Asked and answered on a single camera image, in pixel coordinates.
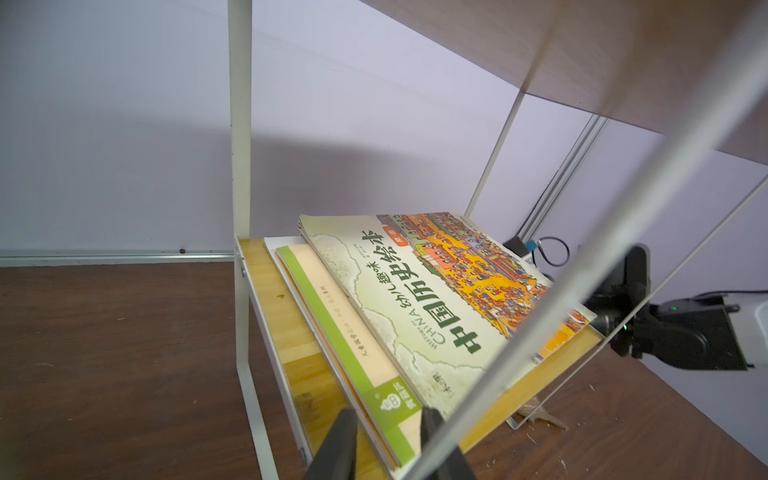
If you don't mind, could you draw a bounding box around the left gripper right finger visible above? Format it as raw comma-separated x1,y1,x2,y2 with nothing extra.
418,406,478,480

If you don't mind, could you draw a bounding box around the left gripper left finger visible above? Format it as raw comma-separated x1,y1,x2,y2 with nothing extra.
303,408,358,480

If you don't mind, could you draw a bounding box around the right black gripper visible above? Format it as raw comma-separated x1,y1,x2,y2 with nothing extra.
585,244,650,337

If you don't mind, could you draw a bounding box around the colourful China history picture book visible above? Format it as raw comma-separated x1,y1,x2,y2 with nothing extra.
298,211,598,421

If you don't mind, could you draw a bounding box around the white wooden two-tier bookshelf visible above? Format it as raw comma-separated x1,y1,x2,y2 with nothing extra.
228,1,767,463

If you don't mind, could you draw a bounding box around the brown striped cloth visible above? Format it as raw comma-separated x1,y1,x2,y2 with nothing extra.
516,396,569,431

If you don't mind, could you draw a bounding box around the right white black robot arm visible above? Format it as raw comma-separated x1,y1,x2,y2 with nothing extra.
586,244,767,371

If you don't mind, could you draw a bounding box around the green-striped book underneath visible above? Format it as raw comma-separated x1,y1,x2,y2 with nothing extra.
265,237,422,479

